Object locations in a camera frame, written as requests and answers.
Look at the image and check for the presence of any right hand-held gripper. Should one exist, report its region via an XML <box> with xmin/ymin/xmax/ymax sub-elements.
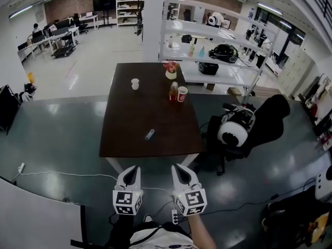
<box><xmin>171</xmin><ymin>164</ymin><xmax>208</xmax><ymax>217</ymax></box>

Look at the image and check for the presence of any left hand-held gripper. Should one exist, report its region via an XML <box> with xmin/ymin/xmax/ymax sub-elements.
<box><xmin>112</xmin><ymin>165</ymin><xmax>144</xmax><ymax>216</ymax></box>

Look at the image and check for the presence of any person's left forearm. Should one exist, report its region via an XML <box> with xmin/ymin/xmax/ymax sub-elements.
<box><xmin>106</xmin><ymin>213</ymin><xmax>135</xmax><ymax>249</ymax></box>

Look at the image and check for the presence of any person's right forearm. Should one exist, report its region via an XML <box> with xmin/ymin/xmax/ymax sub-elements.
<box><xmin>188</xmin><ymin>213</ymin><xmax>217</xmax><ymax>249</ymax></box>

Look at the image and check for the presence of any white table leg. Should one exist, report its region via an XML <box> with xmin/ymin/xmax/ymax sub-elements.
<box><xmin>181</xmin><ymin>153</ymin><xmax>200</xmax><ymax>168</ymax></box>

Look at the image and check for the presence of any person's white printed shirt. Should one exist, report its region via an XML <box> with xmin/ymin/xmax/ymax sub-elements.
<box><xmin>128</xmin><ymin>222</ymin><xmax>199</xmax><ymax>249</ymax></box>

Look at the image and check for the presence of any white round robot head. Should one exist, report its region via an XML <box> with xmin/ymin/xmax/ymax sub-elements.
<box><xmin>217</xmin><ymin>104</ymin><xmax>257</xmax><ymax>148</ymax></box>
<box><xmin>206</xmin><ymin>11</ymin><xmax>226</xmax><ymax>28</ymax></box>

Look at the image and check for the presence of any red paper cup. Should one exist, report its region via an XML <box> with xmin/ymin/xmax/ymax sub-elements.
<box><xmin>177</xmin><ymin>86</ymin><xmax>188</xmax><ymax>103</ymax></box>

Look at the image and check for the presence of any black office chair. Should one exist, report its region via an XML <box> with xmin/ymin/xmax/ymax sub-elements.
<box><xmin>194</xmin><ymin>94</ymin><xmax>291</xmax><ymax>176</ymax></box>

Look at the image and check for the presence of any white partition desk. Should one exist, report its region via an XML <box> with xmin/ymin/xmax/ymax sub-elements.
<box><xmin>0</xmin><ymin>176</ymin><xmax>86</xmax><ymax>249</ymax></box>

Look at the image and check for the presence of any large white shelf rack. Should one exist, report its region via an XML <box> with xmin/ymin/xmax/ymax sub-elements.
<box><xmin>158</xmin><ymin>0</ymin><xmax>280</xmax><ymax>97</ymax></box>

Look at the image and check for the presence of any white pot with red flowers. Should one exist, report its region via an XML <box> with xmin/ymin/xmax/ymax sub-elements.
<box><xmin>163</xmin><ymin>61</ymin><xmax>179</xmax><ymax>80</ymax></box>

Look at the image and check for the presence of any black round device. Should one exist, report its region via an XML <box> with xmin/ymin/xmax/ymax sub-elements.
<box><xmin>198</xmin><ymin>62</ymin><xmax>219</xmax><ymax>76</ymax></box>

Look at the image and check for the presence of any wooden step platform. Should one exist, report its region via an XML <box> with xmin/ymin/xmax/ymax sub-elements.
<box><xmin>253</xmin><ymin>86</ymin><xmax>286</xmax><ymax>98</ymax></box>

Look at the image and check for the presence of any black robot vacuum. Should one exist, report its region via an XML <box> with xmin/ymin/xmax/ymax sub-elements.
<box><xmin>209</xmin><ymin>44</ymin><xmax>239</xmax><ymax>63</ymax></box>

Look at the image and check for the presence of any black and white gear pile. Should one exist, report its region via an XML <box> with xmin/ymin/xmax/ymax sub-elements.
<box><xmin>15</xmin><ymin>83</ymin><xmax>37</xmax><ymax>102</ymax></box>

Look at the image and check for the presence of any black panel cart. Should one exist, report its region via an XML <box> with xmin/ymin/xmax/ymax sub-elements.
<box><xmin>0</xmin><ymin>84</ymin><xmax>20</xmax><ymax>136</ymax></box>

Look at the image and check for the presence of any black platform trolley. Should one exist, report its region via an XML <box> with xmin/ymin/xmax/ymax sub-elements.
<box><xmin>51</xmin><ymin>31</ymin><xmax>76</xmax><ymax>59</ymax></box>

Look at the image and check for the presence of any cluttered storage rack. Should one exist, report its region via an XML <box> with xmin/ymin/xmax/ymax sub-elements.
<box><xmin>300</xmin><ymin>74</ymin><xmax>332</xmax><ymax>150</ymax></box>

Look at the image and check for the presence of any white locker cabinet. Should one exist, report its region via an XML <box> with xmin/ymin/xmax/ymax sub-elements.
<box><xmin>277</xmin><ymin>45</ymin><xmax>316</xmax><ymax>100</ymax></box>

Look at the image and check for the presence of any white square pillar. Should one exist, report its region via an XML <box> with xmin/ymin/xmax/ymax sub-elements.
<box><xmin>142</xmin><ymin>0</ymin><xmax>167</xmax><ymax>63</ymax></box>

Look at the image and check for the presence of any small black swivel chair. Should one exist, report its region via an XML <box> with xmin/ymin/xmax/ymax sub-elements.
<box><xmin>72</xmin><ymin>13</ymin><xmax>89</xmax><ymax>35</ymax></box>

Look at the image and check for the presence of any row of white desks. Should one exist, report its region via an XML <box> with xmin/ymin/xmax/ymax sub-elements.
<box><xmin>17</xmin><ymin>26</ymin><xmax>80</xmax><ymax>62</ymax></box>

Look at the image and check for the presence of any single white desk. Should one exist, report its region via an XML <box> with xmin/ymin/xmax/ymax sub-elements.
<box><xmin>77</xmin><ymin>14</ymin><xmax>100</xmax><ymax>31</ymax></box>

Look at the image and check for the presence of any narrow white shelf unit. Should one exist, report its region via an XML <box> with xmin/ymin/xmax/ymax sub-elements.
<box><xmin>115</xmin><ymin>0</ymin><xmax>145</xmax><ymax>27</ymax></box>

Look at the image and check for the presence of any large dark-framed window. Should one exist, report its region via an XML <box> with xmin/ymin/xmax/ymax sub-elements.
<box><xmin>255</xmin><ymin>6</ymin><xmax>304</xmax><ymax>59</ymax></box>

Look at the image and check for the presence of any black screen on stand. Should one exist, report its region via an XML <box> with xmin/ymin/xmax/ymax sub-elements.
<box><xmin>92</xmin><ymin>0</ymin><xmax>117</xmax><ymax>25</ymax></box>

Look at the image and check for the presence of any white power cable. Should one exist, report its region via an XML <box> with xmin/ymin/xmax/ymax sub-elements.
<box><xmin>10</xmin><ymin>171</ymin><xmax>174</xmax><ymax>210</ymax></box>

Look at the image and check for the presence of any black power cable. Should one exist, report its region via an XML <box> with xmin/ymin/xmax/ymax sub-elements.
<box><xmin>178</xmin><ymin>180</ymin><xmax>316</xmax><ymax>217</ymax></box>

